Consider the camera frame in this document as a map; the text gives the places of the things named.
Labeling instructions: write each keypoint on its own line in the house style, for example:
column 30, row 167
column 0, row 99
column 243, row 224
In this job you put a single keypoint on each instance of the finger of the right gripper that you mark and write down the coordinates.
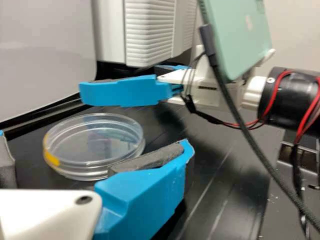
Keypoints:
column 120, row 92
column 170, row 68

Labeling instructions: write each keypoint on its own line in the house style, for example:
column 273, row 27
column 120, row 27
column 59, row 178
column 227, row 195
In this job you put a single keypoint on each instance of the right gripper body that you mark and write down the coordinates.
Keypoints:
column 207, row 82

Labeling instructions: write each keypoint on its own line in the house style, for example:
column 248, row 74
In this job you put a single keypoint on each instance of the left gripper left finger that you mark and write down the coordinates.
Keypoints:
column 6, row 170

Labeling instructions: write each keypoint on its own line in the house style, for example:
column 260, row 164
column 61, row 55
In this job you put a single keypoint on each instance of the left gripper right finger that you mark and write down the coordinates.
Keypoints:
column 140, row 195

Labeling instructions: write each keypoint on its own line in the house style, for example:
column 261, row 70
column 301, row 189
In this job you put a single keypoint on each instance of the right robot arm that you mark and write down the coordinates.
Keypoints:
column 287, row 100

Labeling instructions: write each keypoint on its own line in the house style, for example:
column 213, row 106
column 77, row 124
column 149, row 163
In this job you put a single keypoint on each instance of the petri dish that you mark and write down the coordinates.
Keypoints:
column 95, row 147

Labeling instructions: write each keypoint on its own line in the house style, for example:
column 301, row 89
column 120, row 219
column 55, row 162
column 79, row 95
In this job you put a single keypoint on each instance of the incubator door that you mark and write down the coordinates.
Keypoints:
column 150, row 30

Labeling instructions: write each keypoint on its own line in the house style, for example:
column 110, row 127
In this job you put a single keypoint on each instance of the white incubator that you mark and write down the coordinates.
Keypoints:
column 107, row 30

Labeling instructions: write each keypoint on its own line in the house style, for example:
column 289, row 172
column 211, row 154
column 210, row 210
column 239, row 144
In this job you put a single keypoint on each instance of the black platform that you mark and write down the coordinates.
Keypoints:
column 225, row 175

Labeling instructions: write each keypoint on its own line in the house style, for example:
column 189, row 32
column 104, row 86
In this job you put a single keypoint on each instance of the right wrist camera phone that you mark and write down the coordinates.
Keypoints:
column 237, row 37

